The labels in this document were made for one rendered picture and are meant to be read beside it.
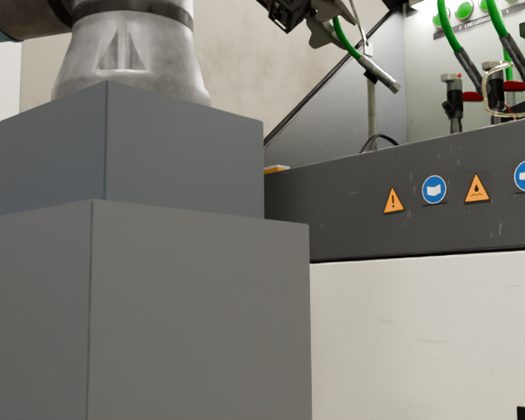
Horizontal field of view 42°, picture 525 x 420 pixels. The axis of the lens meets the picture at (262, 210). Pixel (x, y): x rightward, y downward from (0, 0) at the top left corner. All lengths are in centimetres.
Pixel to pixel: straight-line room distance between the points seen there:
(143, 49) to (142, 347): 26
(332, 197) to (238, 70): 316
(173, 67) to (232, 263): 18
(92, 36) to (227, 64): 352
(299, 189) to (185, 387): 65
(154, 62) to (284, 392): 31
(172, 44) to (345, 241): 52
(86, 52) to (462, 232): 54
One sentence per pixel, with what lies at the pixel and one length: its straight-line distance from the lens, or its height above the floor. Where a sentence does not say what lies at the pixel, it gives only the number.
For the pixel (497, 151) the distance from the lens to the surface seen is 93.
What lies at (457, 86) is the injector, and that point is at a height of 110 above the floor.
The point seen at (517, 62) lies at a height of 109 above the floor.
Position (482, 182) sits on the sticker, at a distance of 93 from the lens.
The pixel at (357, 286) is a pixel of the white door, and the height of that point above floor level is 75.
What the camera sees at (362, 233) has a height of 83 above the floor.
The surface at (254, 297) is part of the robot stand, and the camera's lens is 59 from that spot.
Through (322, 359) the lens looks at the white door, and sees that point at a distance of 110.
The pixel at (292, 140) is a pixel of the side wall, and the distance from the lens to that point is 140.
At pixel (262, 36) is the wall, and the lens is 444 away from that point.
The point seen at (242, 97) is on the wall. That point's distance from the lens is 418.
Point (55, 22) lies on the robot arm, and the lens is 74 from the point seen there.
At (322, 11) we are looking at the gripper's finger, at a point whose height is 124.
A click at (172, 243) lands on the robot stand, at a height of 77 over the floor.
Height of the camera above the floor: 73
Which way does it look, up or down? 7 degrees up
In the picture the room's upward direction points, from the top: straight up
